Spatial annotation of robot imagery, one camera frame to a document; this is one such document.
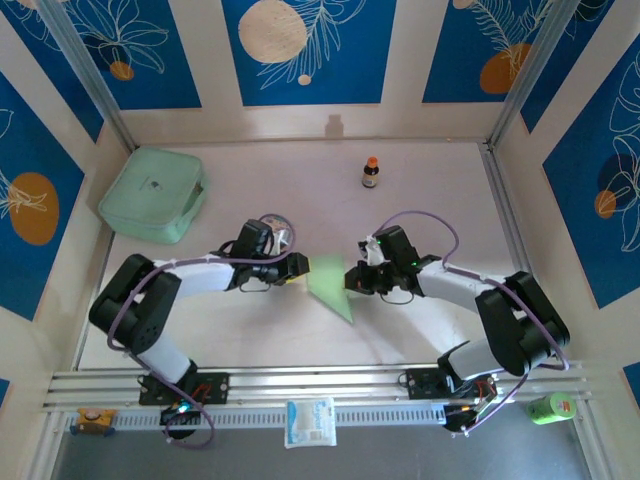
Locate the light green paper sheet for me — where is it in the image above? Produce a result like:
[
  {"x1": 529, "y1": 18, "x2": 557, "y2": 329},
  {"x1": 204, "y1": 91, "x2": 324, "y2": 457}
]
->
[{"x1": 304, "y1": 253, "x2": 357, "y2": 326}]

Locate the small printed sachet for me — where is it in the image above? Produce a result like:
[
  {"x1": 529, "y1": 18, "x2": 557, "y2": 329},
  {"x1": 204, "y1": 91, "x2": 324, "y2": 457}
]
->
[{"x1": 269, "y1": 213, "x2": 296, "y2": 236}]

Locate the brown bottle orange cap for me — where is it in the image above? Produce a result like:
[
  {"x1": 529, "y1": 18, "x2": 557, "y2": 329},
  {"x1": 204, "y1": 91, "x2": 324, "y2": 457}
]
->
[{"x1": 361, "y1": 156, "x2": 382, "y2": 190}]

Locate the mint green zip pouch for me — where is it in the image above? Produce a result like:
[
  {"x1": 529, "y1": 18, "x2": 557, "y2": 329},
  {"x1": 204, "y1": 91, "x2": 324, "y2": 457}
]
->
[{"x1": 97, "y1": 147, "x2": 210, "y2": 246}]

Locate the white wipes packet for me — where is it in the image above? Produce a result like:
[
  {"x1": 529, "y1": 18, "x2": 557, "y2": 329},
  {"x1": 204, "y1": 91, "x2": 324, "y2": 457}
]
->
[{"x1": 283, "y1": 397, "x2": 337, "y2": 450}]

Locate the green can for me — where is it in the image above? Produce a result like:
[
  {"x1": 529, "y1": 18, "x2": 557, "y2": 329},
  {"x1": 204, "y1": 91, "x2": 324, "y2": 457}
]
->
[{"x1": 525, "y1": 392, "x2": 577, "y2": 426}]

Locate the small orange yellow toy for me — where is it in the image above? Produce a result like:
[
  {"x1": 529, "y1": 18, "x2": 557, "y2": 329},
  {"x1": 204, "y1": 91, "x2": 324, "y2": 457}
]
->
[{"x1": 74, "y1": 407, "x2": 117, "y2": 436}]

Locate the thin black right gripper cable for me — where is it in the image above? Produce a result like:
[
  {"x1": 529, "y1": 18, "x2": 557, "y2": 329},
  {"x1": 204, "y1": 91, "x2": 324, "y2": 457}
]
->
[{"x1": 378, "y1": 290, "x2": 417, "y2": 307}]

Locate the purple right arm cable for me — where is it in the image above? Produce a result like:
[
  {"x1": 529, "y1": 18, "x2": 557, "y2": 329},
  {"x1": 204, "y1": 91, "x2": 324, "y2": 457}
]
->
[{"x1": 369, "y1": 210, "x2": 571, "y2": 436}]

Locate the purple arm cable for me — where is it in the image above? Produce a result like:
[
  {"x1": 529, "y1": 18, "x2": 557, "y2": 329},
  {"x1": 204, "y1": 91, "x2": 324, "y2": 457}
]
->
[
  {"x1": 107, "y1": 213, "x2": 297, "y2": 450},
  {"x1": 369, "y1": 210, "x2": 571, "y2": 436}
]

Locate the aluminium mounting rail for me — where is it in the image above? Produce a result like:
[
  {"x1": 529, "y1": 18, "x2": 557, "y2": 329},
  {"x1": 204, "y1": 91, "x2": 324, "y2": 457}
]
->
[{"x1": 42, "y1": 360, "x2": 594, "y2": 412}]

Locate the aluminium side rail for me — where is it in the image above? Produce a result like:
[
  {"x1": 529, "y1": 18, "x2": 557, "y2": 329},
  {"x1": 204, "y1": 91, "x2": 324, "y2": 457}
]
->
[{"x1": 478, "y1": 141, "x2": 559, "y2": 360}]

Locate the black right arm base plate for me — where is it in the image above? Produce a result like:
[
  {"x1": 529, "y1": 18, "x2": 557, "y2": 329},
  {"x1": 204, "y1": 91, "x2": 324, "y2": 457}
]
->
[{"x1": 405, "y1": 367, "x2": 496, "y2": 401}]

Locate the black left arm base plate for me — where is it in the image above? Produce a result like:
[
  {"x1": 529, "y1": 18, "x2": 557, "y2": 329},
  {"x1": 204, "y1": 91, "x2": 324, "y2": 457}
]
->
[{"x1": 138, "y1": 370, "x2": 231, "y2": 406}]

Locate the slotted grey cable duct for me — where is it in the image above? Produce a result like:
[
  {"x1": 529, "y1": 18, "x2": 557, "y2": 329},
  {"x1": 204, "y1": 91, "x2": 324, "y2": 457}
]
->
[{"x1": 63, "y1": 403, "x2": 449, "y2": 435}]

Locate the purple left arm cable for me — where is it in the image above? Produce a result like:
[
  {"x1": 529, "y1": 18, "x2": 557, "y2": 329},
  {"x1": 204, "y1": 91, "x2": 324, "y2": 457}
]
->
[{"x1": 107, "y1": 213, "x2": 297, "y2": 450}]

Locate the aluminium frame post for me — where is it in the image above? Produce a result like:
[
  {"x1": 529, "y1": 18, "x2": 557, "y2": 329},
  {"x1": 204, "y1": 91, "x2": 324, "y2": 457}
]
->
[
  {"x1": 485, "y1": 0, "x2": 587, "y2": 151},
  {"x1": 35, "y1": 0, "x2": 137, "y2": 152}
]

